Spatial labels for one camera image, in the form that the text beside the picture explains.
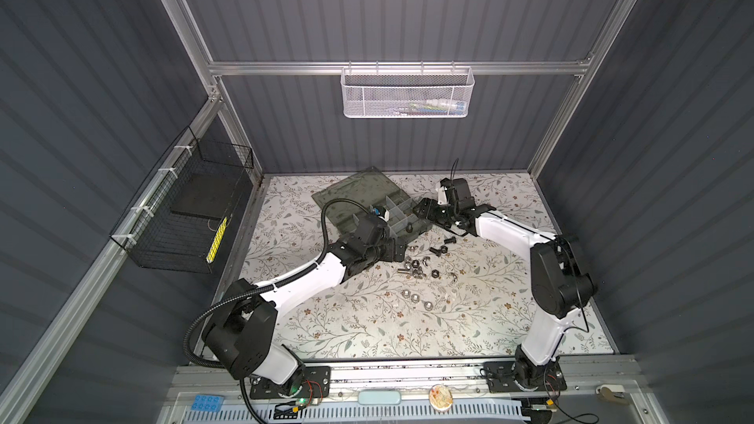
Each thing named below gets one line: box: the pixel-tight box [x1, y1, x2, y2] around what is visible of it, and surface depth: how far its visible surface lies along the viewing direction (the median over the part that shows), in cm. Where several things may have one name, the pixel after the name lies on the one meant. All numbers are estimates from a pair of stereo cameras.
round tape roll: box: [428, 383, 454, 412], surface depth 72 cm
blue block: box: [190, 394, 225, 413], surface depth 71 cm
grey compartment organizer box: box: [311, 165, 432, 241], surface depth 115 cm
